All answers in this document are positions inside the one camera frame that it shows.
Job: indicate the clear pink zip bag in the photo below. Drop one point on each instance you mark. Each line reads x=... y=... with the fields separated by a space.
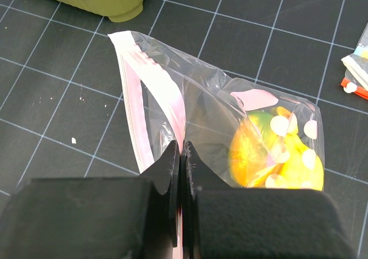
x=170 y=95

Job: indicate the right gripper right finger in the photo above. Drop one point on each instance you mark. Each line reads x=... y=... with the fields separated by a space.
x=220 y=221

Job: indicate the orange yellow mango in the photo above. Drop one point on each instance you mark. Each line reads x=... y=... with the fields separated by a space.
x=248 y=157

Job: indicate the stack of dotted zip bags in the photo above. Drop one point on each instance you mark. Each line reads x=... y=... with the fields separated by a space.
x=355 y=78

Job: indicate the yellow banana bunch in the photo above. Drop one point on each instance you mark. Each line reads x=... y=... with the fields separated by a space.
x=293 y=164

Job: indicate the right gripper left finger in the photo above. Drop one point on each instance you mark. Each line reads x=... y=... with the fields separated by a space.
x=99 y=217

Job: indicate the black grid mat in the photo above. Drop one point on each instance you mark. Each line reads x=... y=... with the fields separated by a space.
x=62 y=113

